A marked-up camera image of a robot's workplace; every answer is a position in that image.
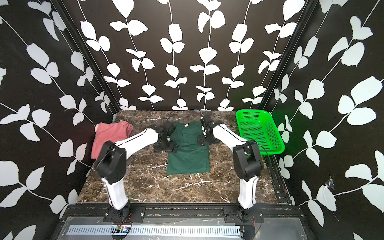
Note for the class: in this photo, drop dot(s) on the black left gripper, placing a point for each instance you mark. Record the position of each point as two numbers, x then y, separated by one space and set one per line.
172 148

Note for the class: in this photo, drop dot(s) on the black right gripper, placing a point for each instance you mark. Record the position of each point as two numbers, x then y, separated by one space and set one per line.
201 140

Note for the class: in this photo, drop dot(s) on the dark green t-shirt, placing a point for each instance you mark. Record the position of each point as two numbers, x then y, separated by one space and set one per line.
190 157

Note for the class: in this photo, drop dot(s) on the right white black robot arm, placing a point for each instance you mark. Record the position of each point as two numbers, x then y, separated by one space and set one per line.
247 161

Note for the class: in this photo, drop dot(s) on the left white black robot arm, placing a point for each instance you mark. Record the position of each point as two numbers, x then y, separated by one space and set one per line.
111 165

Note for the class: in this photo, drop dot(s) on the pink folded t-shirt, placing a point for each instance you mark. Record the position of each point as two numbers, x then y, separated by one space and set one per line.
110 132

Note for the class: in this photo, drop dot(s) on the green plastic basket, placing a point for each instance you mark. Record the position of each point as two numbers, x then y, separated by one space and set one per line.
258 125

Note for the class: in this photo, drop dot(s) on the small electronics board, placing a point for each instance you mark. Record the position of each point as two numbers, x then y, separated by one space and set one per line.
121 230

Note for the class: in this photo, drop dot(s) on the black corner frame post right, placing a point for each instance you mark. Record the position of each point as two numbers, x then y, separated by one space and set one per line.
302 22

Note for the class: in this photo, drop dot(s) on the black corner frame post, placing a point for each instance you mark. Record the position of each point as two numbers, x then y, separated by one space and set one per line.
83 47
302 22

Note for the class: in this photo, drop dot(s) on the black front aluminium rail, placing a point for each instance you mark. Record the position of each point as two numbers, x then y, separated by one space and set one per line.
137 212

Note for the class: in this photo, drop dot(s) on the white slotted cable duct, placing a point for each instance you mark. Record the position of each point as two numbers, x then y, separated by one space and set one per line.
147 230

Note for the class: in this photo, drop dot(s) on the black corner frame post left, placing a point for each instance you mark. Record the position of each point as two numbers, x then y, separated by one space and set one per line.
83 47

